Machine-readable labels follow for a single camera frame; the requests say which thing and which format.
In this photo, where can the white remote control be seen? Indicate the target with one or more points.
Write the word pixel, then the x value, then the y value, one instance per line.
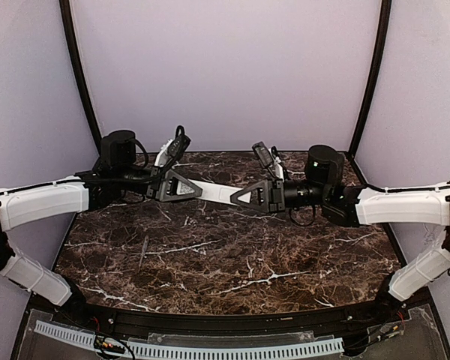
pixel 218 193

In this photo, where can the black front table rail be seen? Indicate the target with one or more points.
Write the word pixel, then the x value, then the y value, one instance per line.
pixel 348 321

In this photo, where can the black right frame post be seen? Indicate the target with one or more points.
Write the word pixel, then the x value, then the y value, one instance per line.
pixel 372 78

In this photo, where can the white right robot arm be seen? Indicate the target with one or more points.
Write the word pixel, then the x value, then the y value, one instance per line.
pixel 353 206

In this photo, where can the black frame post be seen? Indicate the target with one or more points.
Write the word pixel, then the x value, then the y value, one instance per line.
pixel 78 71
pixel 372 78

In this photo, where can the metal tweezers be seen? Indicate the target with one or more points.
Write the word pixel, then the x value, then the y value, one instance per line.
pixel 142 253

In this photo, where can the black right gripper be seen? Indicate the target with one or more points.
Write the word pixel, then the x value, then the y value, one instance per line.
pixel 278 196

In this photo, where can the black left frame post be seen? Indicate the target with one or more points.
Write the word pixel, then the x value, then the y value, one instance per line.
pixel 78 71

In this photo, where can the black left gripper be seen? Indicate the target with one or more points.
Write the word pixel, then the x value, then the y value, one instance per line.
pixel 154 187

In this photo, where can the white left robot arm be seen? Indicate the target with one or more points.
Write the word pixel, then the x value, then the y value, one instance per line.
pixel 115 174

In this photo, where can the white slotted cable duct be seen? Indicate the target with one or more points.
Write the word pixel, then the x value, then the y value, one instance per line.
pixel 161 346

